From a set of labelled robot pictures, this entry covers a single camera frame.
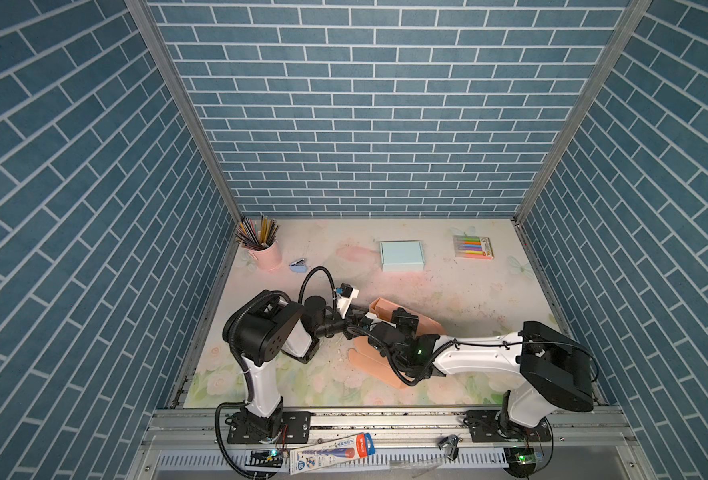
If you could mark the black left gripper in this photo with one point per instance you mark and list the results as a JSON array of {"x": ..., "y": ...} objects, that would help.
[{"x": 345, "y": 323}]

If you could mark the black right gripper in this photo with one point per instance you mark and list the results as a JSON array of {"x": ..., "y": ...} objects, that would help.
[{"x": 399, "y": 320}]

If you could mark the pink paper box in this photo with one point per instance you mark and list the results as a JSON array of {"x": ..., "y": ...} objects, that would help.
[{"x": 366, "y": 359}]

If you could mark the light teal paper box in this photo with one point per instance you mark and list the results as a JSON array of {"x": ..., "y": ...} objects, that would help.
[{"x": 402, "y": 256}]

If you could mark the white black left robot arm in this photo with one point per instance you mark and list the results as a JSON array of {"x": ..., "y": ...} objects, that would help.
[{"x": 270, "y": 324}]

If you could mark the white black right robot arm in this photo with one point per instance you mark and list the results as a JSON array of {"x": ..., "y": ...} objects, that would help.
[{"x": 551, "y": 371}]

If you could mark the clear box of markers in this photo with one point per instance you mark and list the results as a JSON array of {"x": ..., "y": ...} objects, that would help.
[{"x": 473, "y": 247}]

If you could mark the light blue small stapler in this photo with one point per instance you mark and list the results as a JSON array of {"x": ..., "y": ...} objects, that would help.
[{"x": 299, "y": 266}]

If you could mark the pink metal pencil bucket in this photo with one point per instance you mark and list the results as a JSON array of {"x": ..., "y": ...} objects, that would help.
[{"x": 268, "y": 259}]

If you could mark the small metal clip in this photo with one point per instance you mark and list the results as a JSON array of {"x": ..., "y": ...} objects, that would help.
[{"x": 449, "y": 447}]

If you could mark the bundle of coloured pencils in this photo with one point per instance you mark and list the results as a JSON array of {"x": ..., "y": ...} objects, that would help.
[{"x": 257, "y": 235}]

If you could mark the blue red white packet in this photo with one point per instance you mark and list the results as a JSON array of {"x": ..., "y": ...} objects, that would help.
[{"x": 331, "y": 453}]

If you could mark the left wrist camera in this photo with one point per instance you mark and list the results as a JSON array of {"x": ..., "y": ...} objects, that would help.
[{"x": 346, "y": 294}]

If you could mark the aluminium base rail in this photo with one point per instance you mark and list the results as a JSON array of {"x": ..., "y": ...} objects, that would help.
[{"x": 187, "y": 437}]

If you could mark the aluminium left corner post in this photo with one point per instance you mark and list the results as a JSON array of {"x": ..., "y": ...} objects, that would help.
[{"x": 151, "y": 34}]

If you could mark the aluminium corner post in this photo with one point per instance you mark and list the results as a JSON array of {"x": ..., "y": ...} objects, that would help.
[
  {"x": 627, "y": 24},
  {"x": 151, "y": 34}
]

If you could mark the aluminium right corner post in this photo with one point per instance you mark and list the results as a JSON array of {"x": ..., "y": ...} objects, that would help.
[{"x": 627, "y": 24}]

